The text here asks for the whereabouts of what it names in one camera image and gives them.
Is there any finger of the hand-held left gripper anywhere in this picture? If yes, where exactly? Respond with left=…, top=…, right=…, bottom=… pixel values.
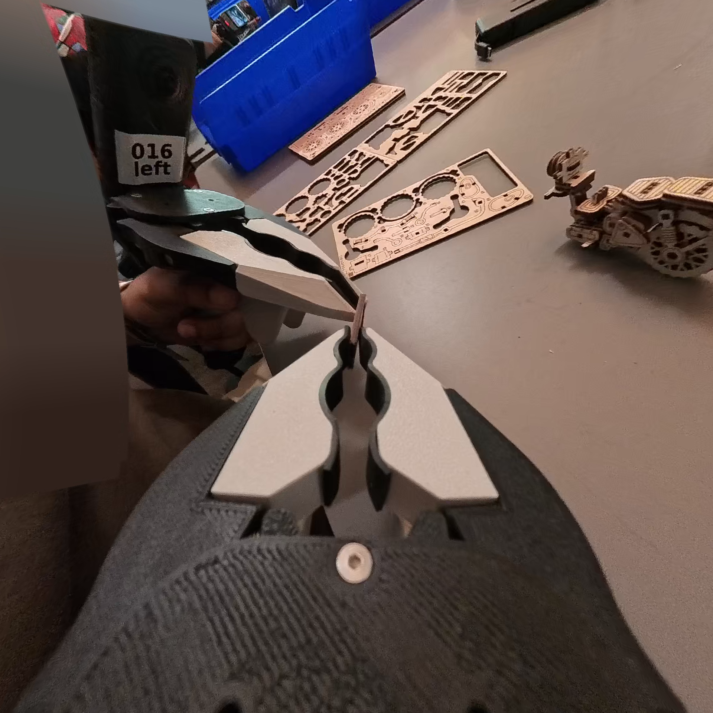
left=179, top=227, right=360, bottom=324
left=244, top=217, right=365, bottom=305

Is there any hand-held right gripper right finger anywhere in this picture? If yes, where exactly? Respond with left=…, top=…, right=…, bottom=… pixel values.
left=359, top=327, right=501, bottom=531

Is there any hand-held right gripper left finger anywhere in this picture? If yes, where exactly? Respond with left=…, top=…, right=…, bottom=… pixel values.
left=209, top=328, right=353, bottom=531

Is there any small wooden slotted sheet piece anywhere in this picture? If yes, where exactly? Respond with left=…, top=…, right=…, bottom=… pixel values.
left=351, top=293, right=369, bottom=368

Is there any grey desk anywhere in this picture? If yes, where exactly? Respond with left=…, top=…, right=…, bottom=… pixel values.
left=195, top=0, right=713, bottom=713

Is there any person's left hand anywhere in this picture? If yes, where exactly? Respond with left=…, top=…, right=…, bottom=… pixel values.
left=118, top=274, right=251, bottom=355

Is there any wooden sheet with round holes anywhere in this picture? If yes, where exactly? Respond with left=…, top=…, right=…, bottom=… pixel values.
left=332, top=149, right=534, bottom=279

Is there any red patterned fabric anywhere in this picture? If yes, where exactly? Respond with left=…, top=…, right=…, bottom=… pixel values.
left=42, top=4, right=87, bottom=56

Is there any long wooden cutout sheet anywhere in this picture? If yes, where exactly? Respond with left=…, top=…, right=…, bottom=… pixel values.
left=273, top=69, right=508, bottom=236

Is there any reddish engraved wooden sheet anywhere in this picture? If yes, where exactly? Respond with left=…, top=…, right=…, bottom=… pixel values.
left=289, top=84, right=406, bottom=162

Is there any blue plastic bin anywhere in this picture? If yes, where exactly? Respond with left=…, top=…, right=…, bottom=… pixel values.
left=192, top=25, right=375, bottom=172
left=206, top=0, right=427, bottom=42

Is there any person's brown clothing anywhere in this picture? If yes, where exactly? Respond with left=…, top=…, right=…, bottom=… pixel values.
left=0, top=373, right=240, bottom=713

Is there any wooden motorcycle model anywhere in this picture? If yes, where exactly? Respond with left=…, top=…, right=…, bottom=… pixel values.
left=545, top=147, right=713, bottom=279

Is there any black bar-shaped device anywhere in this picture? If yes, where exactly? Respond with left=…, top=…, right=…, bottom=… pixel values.
left=475, top=0, right=599, bottom=60

